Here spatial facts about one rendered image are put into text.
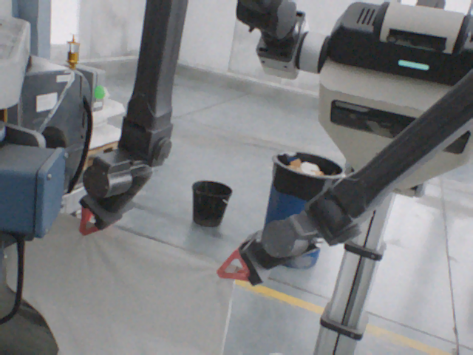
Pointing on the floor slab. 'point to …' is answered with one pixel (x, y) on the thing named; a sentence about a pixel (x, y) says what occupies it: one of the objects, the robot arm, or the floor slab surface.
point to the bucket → (210, 202)
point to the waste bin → (298, 191)
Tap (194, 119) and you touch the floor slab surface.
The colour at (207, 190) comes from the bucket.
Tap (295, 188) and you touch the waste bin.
